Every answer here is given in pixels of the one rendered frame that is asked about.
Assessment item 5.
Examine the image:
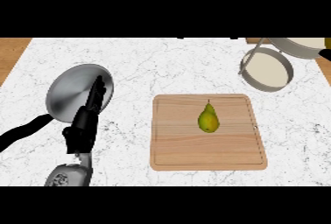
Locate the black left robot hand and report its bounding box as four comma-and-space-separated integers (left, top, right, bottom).
63, 75, 110, 155

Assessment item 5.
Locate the wooden cutting board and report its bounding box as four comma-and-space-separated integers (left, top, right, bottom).
150, 94, 269, 172

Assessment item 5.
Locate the yellow-green pear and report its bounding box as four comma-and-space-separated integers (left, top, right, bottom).
197, 99, 222, 134

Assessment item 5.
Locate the silver pan with black handle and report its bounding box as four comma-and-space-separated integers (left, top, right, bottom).
0, 63, 117, 153

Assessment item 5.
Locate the grey tiered wire basket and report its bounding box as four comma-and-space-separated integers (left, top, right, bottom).
238, 38, 331, 93

